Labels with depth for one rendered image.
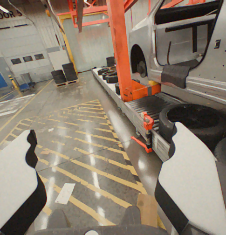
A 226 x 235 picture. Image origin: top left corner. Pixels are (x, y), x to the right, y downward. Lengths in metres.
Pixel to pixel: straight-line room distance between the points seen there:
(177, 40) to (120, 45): 0.91
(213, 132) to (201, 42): 1.63
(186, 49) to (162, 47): 0.43
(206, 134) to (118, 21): 1.57
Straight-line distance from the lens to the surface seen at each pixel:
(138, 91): 1.98
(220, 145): 1.27
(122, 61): 1.81
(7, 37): 13.19
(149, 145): 1.60
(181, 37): 2.36
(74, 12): 8.53
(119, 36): 1.81
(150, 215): 1.19
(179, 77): 1.59
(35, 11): 12.88
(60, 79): 7.73
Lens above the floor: 1.30
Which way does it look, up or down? 30 degrees down
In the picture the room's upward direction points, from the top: 12 degrees counter-clockwise
